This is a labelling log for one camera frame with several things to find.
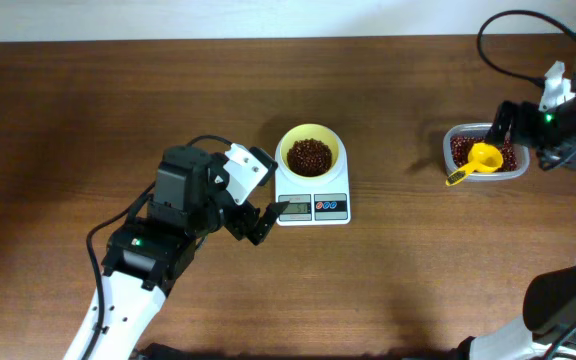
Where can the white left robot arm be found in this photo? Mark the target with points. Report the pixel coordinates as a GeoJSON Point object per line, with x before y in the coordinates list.
{"type": "Point", "coordinates": [142, 264]}

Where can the white digital kitchen scale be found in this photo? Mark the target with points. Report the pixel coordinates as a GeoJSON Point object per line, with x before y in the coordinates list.
{"type": "Point", "coordinates": [323, 201]}

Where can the red adzuki beans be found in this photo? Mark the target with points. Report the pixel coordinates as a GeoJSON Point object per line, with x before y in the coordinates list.
{"type": "Point", "coordinates": [461, 146]}

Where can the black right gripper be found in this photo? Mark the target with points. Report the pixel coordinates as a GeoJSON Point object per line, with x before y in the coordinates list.
{"type": "Point", "coordinates": [568, 154]}

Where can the clear plastic container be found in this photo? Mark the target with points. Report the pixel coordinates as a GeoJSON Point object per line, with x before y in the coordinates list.
{"type": "Point", "coordinates": [480, 130]}

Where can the yellow plastic bowl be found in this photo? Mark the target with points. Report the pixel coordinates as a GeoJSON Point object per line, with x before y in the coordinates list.
{"type": "Point", "coordinates": [308, 131]}

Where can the orange plastic scoop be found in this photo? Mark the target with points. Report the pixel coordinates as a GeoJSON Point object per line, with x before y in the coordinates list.
{"type": "Point", "coordinates": [482, 158]}

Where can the adzuki beans in bowl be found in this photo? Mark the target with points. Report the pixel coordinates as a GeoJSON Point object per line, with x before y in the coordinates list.
{"type": "Point", "coordinates": [309, 158]}

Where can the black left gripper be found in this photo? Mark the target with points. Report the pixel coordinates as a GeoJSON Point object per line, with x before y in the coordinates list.
{"type": "Point", "coordinates": [239, 225]}

